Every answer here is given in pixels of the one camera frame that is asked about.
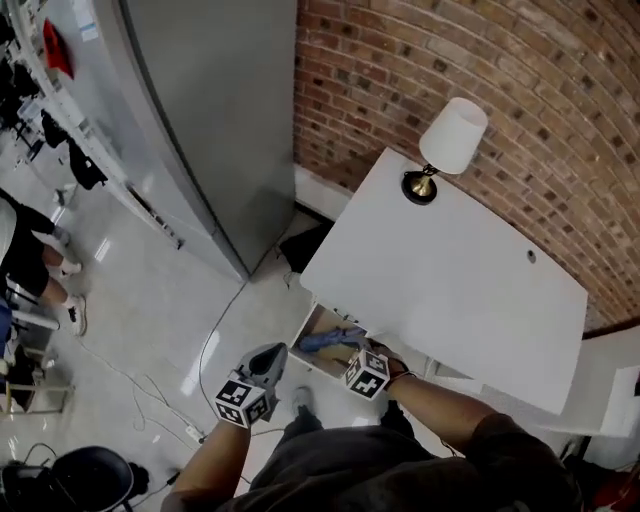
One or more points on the grey refrigerator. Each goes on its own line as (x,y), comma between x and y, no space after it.
(210,125)

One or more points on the person's left forearm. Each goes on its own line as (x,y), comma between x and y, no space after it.
(215,460)

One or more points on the person's dark shirt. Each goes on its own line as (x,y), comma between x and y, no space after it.
(380,480)

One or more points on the wooden drawer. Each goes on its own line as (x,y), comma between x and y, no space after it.
(332,357)

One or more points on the person's right forearm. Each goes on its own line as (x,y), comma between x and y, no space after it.
(440,405)

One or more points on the white shade table lamp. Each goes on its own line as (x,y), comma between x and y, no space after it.
(452,137)

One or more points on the person's dark trousers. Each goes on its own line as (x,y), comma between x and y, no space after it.
(395,422)

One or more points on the black office chair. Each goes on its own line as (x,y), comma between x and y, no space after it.
(90,477)

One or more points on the red diamond sticker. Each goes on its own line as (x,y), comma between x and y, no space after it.
(57,47)

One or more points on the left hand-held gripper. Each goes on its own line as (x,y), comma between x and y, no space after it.
(242,402)

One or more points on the white metal shelf rack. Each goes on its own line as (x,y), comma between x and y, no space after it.
(85,135)

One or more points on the white power strip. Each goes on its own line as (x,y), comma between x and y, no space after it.
(195,434)

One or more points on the blue cloth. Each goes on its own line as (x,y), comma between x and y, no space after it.
(325,340)

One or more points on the person's left grey shoe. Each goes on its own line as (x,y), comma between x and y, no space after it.
(301,400)

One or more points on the white desk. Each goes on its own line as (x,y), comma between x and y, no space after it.
(450,300)

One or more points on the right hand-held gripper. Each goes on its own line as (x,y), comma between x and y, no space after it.
(367,375)

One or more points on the white blue label sticker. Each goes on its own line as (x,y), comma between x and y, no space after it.
(86,20)

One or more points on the black bag on rack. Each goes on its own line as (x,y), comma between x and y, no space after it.
(52,129)
(25,80)
(85,167)

